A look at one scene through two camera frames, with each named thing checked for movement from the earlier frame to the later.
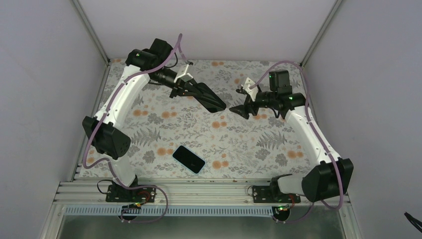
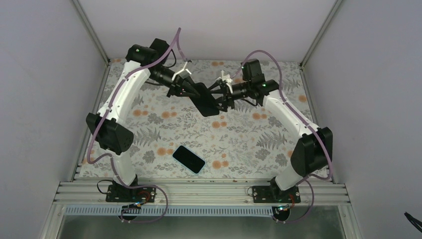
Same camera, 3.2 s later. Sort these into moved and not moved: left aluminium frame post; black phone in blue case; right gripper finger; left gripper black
Moved: right gripper finger
Not moved: black phone in blue case; left gripper black; left aluminium frame post
